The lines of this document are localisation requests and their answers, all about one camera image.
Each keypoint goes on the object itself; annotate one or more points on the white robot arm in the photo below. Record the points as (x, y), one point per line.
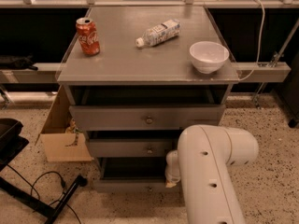
(199, 164)

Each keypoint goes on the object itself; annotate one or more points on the grey drawer cabinet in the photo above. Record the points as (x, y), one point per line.
(123, 74)

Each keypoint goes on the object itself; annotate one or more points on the black stand base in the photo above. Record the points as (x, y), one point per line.
(49, 212)

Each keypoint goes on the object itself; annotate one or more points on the grey bottom drawer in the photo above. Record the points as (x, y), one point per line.
(136, 174)

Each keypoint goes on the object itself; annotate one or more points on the white bowl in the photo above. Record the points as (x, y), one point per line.
(208, 57)

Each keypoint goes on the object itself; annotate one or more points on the grey middle drawer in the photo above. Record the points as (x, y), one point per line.
(130, 147)

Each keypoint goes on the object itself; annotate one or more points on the red coca-cola can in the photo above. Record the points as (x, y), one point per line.
(87, 36)

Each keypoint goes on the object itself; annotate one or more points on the black case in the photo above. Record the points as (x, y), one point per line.
(11, 142)

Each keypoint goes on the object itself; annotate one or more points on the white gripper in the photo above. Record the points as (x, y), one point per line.
(172, 171)

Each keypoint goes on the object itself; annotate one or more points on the black bag on shelf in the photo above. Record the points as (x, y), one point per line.
(17, 62)

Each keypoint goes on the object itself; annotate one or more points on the grey top drawer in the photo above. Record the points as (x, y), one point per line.
(142, 117)

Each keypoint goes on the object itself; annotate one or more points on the cardboard box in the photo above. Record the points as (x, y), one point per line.
(59, 135)

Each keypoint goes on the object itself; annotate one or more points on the clear plastic water bottle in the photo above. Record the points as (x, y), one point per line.
(159, 33)

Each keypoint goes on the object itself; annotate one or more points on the grey drawer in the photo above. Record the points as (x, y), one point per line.
(142, 117)
(136, 174)
(130, 147)

